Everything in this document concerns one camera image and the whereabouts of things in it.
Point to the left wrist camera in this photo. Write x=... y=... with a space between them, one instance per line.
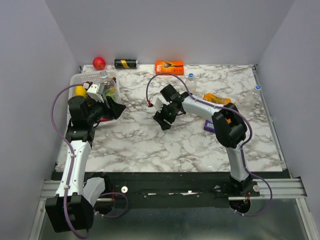
x=96 y=92

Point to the purple toothpaste box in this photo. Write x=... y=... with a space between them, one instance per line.
x=209 y=127

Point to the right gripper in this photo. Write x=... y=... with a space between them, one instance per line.
x=159 y=117

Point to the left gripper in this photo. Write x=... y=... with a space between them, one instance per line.
x=115 y=110

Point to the red apple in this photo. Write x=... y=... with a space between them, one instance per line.
x=99 y=63

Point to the yellow lemon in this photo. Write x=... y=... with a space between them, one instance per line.
x=80 y=91

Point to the orange razor box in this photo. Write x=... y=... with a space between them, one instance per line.
x=170 y=67

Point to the black gold can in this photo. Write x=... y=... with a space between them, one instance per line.
x=126 y=63

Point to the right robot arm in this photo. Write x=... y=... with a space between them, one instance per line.
x=229 y=128

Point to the clear bottle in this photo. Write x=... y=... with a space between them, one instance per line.
x=252 y=97
x=191 y=84
x=109 y=83

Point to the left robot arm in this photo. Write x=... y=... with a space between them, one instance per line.
x=72 y=207

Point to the red grape bunch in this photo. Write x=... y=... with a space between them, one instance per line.
x=87 y=84

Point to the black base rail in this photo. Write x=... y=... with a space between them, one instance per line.
x=156 y=190

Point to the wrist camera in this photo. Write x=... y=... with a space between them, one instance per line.
x=156 y=103
x=96 y=92

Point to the green toy fruit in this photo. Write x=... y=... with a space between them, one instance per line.
x=111 y=92

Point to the blue cap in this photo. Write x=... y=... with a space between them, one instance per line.
x=258 y=87

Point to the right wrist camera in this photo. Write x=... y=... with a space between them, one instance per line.
x=156 y=103

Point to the orange snack bag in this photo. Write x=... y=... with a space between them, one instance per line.
x=215 y=99

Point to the blue cap table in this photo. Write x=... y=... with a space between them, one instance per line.
x=191 y=75

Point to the white plastic basket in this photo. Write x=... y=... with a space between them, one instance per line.
x=93 y=76

